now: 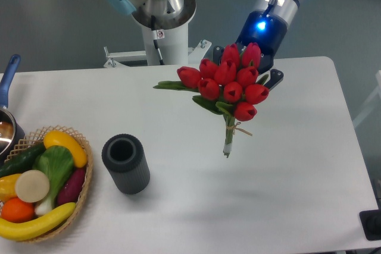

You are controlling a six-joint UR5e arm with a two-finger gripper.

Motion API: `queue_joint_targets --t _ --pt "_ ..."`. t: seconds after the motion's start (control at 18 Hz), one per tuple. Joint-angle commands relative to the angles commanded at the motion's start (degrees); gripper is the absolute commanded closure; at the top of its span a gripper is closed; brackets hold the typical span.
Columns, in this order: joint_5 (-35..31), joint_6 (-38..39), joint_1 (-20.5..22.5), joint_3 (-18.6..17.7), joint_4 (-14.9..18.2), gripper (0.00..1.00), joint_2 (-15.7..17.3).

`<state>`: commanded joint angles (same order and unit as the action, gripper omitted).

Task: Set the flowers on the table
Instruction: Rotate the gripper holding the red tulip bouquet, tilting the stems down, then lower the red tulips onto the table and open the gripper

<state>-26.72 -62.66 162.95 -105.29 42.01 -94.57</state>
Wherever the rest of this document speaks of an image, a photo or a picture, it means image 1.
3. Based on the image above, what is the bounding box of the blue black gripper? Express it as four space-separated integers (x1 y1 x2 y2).
212 11 288 90

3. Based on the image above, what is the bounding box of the red tulip bouquet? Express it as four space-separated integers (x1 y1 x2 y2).
154 43 270 157

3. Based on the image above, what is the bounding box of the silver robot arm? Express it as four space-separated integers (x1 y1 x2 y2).
235 0 302 90

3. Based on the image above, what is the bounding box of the dark grey ribbed vase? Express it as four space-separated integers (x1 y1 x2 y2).
101 134 151 195

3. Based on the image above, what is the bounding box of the black device at table edge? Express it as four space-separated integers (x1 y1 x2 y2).
359 209 381 241

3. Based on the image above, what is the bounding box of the green bok choy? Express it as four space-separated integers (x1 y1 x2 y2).
33 146 74 217

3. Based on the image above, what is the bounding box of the purple sweet potato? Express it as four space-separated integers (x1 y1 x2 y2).
56 168 86 206

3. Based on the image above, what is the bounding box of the woven wicker basket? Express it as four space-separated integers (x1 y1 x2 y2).
1 126 93 242

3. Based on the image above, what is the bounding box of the green cucumber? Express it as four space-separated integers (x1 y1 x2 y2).
1 142 46 177

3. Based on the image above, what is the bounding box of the yellow bell pepper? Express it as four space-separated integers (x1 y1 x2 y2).
0 174 21 202

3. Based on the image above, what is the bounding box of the orange fruit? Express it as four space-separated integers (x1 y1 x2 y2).
1 197 35 223

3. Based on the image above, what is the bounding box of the yellow banana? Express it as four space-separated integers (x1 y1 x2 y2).
1 202 76 242

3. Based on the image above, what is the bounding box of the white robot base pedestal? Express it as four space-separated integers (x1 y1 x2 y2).
105 0 211 67

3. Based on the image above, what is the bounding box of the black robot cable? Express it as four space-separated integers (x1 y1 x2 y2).
150 15 165 66

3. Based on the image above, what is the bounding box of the blue handled saucepan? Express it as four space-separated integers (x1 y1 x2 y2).
1 54 24 165

